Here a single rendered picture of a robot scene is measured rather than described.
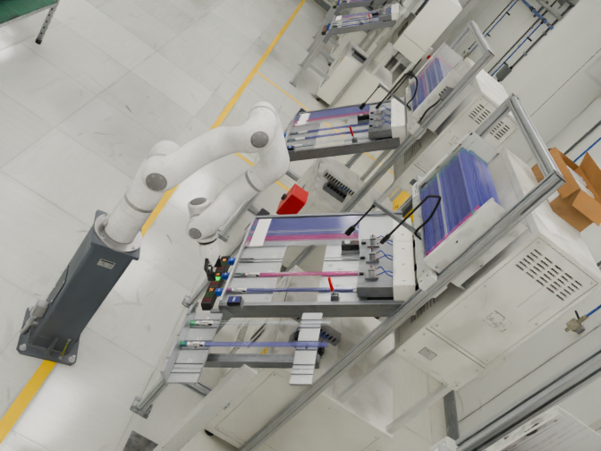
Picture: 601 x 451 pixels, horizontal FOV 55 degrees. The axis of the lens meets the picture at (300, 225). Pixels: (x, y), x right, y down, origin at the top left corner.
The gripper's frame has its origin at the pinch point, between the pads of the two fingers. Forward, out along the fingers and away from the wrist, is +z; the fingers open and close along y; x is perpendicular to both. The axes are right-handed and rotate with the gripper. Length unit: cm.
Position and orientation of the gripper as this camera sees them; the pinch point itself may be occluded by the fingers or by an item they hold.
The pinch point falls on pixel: (215, 271)
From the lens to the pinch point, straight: 232.8
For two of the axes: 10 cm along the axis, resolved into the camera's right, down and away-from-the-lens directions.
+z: 1.2, 8.6, 5.0
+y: -1.3, 5.1, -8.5
